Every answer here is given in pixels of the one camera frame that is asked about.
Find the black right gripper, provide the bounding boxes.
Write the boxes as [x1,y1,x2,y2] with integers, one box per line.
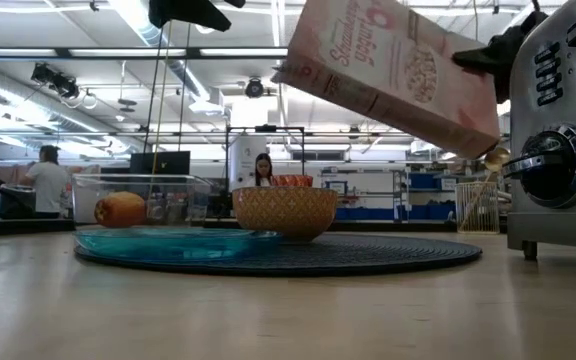
[451,10,549,105]

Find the pink strawberry cereal box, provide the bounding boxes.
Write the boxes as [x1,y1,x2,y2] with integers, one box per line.
[271,0,501,160]

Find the gold spoon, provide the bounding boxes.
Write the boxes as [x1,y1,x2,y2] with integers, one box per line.
[460,146,511,234]

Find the red-yellow apple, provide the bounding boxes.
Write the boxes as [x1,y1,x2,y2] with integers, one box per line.
[93,191,148,229]

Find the orange patterned bowl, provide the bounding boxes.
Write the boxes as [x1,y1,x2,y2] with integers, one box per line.
[231,186,339,243]

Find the blue glass plate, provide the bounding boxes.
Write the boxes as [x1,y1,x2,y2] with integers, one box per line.
[72,227,283,262]

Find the black monitor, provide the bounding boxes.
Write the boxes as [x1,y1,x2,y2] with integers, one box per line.
[129,150,192,176]

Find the white cylindrical tank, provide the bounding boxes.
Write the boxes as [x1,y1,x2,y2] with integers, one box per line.
[227,134,269,192]

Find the blue storage bins shelf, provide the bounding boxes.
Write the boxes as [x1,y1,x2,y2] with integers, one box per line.
[335,172,457,222]

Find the person behind table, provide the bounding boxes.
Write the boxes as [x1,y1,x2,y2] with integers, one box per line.
[253,152,275,188]

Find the clear plastic container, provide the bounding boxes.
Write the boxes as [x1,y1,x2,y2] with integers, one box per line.
[71,173,214,229]

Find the round dark woven placemat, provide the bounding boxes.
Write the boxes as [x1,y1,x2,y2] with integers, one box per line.
[73,232,483,277]

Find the standing person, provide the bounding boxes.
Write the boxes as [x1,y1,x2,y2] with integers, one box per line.
[19,144,71,220]

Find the grey bin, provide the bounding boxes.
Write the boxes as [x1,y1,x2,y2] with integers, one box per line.
[0,183,38,220]

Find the black ceiling-mounted camera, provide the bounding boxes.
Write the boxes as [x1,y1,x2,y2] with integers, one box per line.
[244,77,266,99]
[30,62,82,100]

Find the yellow hanging cable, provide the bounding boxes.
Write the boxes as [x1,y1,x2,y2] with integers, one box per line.
[150,19,175,176]

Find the black hanging cable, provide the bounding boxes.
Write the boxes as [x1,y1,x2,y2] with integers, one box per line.
[142,25,165,154]

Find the black metal frame stand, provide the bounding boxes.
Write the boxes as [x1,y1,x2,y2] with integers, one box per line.
[224,124,306,221]

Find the black aluminium table frame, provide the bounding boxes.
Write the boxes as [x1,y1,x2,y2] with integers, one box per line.
[0,217,459,237]

